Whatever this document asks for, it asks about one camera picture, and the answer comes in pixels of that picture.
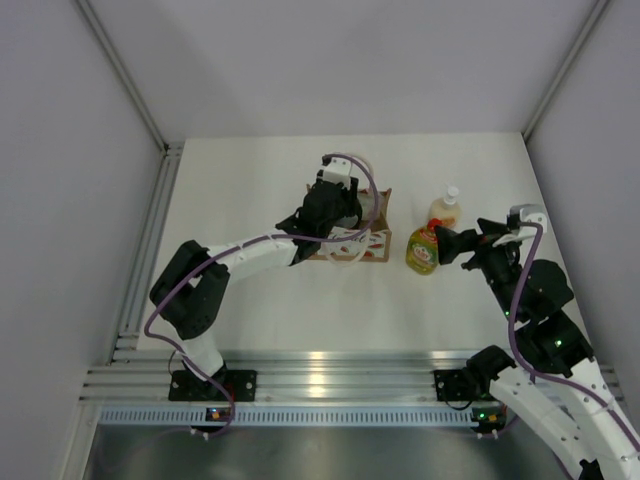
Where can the right aluminium frame post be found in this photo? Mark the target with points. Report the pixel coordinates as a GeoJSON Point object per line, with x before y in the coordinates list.
{"type": "Point", "coordinates": [595, 15]}

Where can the slotted grey cable duct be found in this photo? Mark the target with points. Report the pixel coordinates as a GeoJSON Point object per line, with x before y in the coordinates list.
{"type": "Point", "coordinates": [359, 416]}

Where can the yellow dish soap bottle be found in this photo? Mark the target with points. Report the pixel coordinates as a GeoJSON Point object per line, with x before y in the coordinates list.
{"type": "Point", "coordinates": [422, 249]}

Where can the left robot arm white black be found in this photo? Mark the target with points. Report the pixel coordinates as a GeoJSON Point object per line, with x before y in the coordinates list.
{"type": "Point", "coordinates": [190, 289]}

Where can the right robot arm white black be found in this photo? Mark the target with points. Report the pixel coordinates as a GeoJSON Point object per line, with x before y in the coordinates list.
{"type": "Point", "coordinates": [549, 376]}

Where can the left aluminium frame post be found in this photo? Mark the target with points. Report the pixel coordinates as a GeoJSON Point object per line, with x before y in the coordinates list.
{"type": "Point", "coordinates": [98, 31]}

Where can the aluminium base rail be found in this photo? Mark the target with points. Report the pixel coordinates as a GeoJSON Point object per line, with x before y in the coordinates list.
{"type": "Point", "coordinates": [285, 377]}

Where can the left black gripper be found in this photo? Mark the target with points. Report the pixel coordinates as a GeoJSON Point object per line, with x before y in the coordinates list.
{"type": "Point", "coordinates": [349, 195]}

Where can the cream pump soap bottle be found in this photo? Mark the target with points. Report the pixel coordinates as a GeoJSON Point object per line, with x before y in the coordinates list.
{"type": "Point", "coordinates": [446, 208]}

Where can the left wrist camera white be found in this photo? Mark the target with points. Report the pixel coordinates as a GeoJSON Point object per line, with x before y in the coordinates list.
{"type": "Point", "coordinates": [336, 170]}

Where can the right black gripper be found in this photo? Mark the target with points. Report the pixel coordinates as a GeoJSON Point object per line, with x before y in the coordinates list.
{"type": "Point", "coordinates": [452, 243]}

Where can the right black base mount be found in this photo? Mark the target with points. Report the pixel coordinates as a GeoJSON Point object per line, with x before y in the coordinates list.
{"type": "Point", "coordinates": [453, 385]}

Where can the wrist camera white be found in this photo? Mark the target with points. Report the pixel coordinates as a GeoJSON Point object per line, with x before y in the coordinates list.
{"type": "Point", "coordinates": [525, 219]}
{"type": "Point", "coordinates": [336, 170]}

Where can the aluminium frame post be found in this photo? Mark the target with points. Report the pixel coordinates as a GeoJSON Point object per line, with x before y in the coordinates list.
{"type": "Point", "coordinates": [98, 31]}
{"type": "Point", "coordinates": [595, 15]}

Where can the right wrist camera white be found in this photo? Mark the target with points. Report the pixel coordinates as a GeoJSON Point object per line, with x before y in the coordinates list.
{"type": "Point", "coordinates": [525, 219]}

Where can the watermelon print canvas bag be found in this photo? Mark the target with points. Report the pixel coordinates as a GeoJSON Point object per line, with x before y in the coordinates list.
{"type": "Point", "coordinates": [374, 240]}

